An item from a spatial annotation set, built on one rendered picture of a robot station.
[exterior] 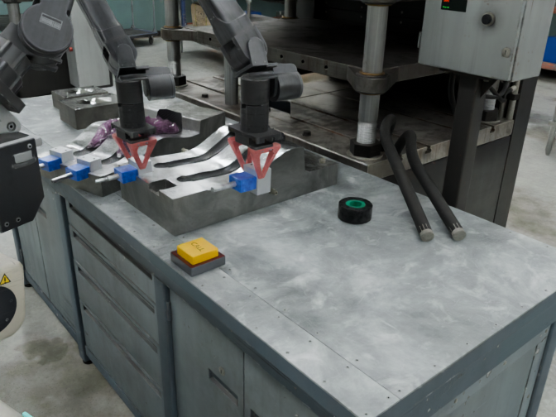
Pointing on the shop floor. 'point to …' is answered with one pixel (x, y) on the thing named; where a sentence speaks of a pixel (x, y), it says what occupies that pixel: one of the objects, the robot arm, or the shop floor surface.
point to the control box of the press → (479, 65)
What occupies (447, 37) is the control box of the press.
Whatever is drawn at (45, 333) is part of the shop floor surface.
